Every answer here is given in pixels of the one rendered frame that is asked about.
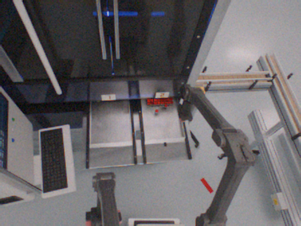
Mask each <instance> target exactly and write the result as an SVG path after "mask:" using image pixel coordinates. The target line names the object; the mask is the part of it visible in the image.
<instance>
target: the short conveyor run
mask: <svg viewBox="0 0 301 226"><path fill-rule="evenodd" d="M252 67H253V66H252V65H249V68H248V69H247V70H246V71H245V72H223V73H206V69H207V68H208V67H207V66H205V67H204V69H203V71H202V73H200V74H199V76H198V79H197V81H196V84H203V87H204V90H205V93H228V92H249V91H267V90H268V89H269V88H270V86H271V85H272V83H271V82H270V80H272V79H273V78H272V77H271V78H269V76H268V75H267V74H268V73H269V71H250V70H251V68H252Z"/></svg>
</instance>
